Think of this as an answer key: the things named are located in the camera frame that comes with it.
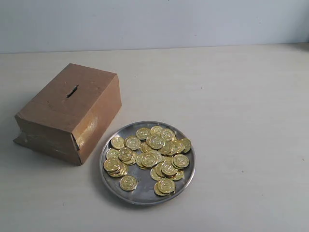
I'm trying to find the brown cardboard slotted box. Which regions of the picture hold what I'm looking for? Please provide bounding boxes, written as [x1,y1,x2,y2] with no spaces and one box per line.
[14,63,122,166]

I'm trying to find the gold coin back top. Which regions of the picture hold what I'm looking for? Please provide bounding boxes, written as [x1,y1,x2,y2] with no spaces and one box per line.
[136,127,151,140]

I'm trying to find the round steel plate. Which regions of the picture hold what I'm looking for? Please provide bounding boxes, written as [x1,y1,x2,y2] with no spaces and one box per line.
[99,121,196,206]

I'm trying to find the gold coin left stack top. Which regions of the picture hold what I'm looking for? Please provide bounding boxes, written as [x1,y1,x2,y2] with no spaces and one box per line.
[103,158,121,172]

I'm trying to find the lone gold coin front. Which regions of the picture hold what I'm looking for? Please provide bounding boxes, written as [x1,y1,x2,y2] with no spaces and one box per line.
[120,175,138,191]

